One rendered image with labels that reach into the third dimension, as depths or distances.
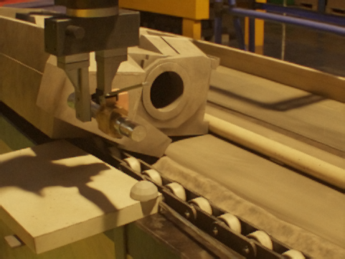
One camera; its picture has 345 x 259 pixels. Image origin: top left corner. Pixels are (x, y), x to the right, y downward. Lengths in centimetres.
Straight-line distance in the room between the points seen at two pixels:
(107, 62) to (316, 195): 42
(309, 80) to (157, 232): 93
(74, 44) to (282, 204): 42
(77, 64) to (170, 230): 26
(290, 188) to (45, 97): 45
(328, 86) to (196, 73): 53
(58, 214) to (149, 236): 13
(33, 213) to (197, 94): 50
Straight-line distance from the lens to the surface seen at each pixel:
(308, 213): 86
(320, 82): 154
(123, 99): 82
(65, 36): 71
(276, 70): 166
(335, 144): 117
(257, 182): 95
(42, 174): 87
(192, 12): 593
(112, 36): 74
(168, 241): 72
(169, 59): 105
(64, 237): 72
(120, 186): 82
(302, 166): 99
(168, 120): 109
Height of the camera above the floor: 115
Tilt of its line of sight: 19 degrees down
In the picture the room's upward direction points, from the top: 1 degrees clockwise
